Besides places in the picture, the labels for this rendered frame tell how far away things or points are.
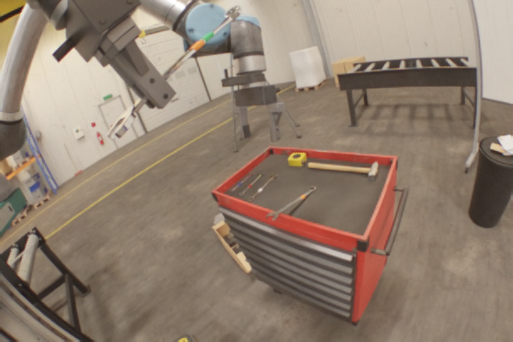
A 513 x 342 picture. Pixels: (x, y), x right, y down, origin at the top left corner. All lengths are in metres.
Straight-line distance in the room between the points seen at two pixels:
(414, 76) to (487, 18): 1.58
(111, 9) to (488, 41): 2.52
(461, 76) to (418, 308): 2.91
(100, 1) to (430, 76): 3.48
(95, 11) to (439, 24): 8.38
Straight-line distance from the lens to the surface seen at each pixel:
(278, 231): 0.83
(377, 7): 8.51
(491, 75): 2.54
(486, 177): 1.85
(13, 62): 0.82
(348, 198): 0.84
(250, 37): 0.61
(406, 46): 8.41
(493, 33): 2.49
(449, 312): 1.65
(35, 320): 0.92
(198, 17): 0.45
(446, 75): 3.52
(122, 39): 0.22
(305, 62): 7.19
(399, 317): 1.56
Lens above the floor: 1.45
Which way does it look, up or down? 23 degrees down
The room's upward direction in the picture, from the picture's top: 18 degrees counter-clockwise
